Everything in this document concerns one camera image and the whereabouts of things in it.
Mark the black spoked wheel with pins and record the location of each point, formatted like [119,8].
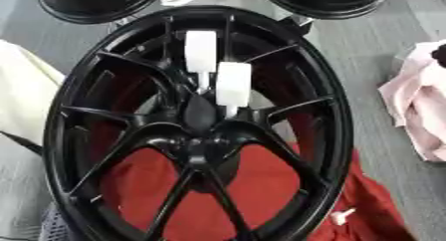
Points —
[197,142]

